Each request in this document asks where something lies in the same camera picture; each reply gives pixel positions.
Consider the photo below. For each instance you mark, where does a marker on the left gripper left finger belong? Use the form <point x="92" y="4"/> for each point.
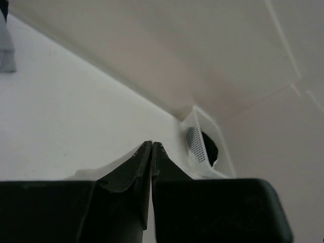
<point x="118" y="210"/>

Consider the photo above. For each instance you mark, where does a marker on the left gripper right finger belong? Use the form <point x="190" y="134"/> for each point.
<point x="218" y="210"/>

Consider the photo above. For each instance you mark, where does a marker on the black tank top in basket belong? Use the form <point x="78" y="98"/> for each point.
<point x="211" y="149"/>

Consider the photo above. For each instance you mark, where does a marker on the folded grey tank top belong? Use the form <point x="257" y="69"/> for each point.
<point x="8" y="64"/>

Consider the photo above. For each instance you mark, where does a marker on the white plastic basket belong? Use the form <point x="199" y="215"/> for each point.
<point x="192" y="126"/>

